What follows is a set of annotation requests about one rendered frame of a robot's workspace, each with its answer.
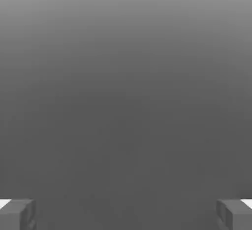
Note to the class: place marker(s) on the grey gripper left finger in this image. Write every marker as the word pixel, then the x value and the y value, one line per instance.
pixel 13 215

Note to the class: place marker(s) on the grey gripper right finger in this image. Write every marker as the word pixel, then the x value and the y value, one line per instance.
pixel 238 215

